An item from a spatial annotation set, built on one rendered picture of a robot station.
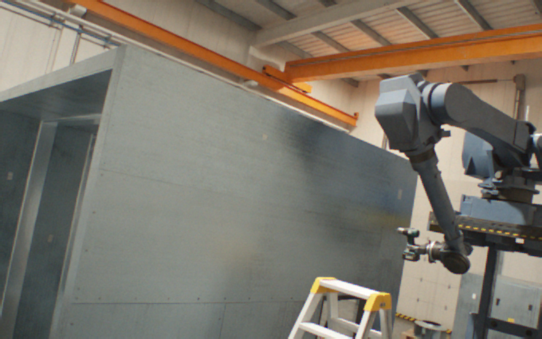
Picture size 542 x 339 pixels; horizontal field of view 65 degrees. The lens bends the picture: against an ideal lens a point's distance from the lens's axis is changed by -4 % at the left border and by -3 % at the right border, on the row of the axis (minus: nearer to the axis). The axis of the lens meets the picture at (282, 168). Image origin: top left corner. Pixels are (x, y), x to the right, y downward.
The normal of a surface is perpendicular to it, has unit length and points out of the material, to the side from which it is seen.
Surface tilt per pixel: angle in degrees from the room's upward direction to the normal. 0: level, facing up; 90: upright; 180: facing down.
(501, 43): 90
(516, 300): 90
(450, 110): 90
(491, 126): 90
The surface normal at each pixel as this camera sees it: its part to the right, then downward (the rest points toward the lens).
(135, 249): 0.69, 0.06
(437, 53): -0.70, -0.19
